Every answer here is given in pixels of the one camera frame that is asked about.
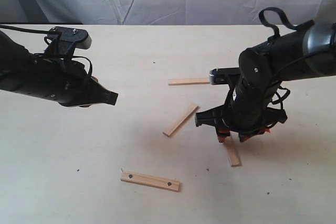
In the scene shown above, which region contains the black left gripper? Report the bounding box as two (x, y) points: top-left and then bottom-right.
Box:
(34, 59), (118, 108)

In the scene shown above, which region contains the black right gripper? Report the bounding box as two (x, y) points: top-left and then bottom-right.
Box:
(195, 77), (287, 143)

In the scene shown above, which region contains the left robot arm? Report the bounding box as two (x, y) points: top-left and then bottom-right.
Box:
(1, 26), (118, 107)

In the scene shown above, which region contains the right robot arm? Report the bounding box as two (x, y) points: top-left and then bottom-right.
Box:
(195, 23), (335, 142)

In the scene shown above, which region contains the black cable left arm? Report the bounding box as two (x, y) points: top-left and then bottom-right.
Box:
(0, 24), (94, 88)

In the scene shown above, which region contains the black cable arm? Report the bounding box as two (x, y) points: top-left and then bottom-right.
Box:
(258, 7), (336, 112)
(0, 24), (94, 88)

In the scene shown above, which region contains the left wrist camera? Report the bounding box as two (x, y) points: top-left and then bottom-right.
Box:
(45, 26), (92, 57)

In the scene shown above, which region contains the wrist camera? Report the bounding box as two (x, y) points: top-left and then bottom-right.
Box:
(209, 67), (240, 87)
(45, 26), (92, 57)

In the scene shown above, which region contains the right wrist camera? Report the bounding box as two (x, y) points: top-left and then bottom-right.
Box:
(209, 67), (240, 87)

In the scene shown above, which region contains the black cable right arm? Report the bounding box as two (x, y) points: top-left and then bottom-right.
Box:
(258, 7), (336, 112)

